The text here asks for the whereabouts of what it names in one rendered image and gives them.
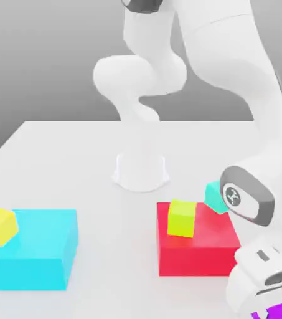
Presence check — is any small lime cube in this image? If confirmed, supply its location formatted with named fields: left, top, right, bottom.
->
left=167, top=199, right=197, bottom=239

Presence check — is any small teal cube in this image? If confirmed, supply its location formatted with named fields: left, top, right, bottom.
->
left=204, top=179, right=229, bottom=216

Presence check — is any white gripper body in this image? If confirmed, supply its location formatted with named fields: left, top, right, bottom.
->
left=225, top=263, right=282, bottom=319

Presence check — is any large cyan box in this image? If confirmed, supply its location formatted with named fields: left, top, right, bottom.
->
left=0, top=209, right=79, bottom=292

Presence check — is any small purple cube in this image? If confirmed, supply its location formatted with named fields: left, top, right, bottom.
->
left=251, top=300, right=282, bottom=319

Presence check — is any large red box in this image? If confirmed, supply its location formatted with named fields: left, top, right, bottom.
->
left=156, top=201, right=242, bottom=277

